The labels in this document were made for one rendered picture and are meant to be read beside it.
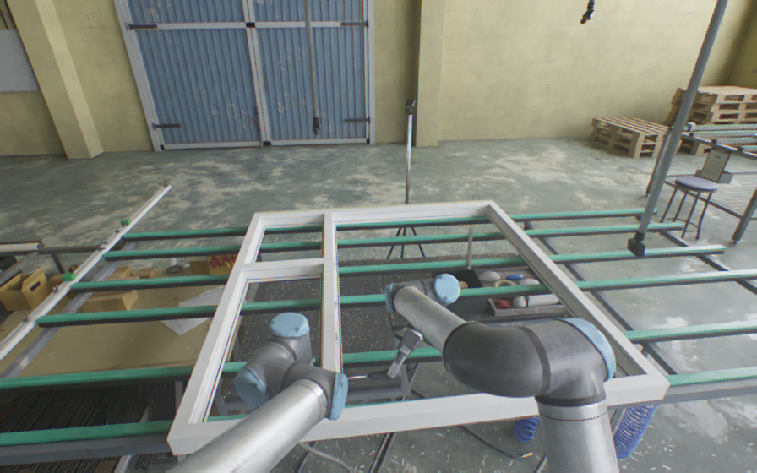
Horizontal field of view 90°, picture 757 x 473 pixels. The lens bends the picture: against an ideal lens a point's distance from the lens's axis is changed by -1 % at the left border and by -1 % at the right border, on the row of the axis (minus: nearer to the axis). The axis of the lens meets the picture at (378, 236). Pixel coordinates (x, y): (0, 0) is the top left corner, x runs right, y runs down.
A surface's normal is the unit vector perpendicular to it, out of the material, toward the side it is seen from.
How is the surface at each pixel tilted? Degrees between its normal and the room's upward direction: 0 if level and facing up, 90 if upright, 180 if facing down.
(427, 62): 90
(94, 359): 0
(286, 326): 5
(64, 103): 90
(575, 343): 28
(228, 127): 90
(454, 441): 0
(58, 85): 90
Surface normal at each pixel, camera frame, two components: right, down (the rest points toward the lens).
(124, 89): 0.10, 0.47
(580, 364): 0.17, -0.15
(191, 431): 0.00, -0.88
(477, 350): -0.55, -0.47
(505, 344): -0.27, -0.74
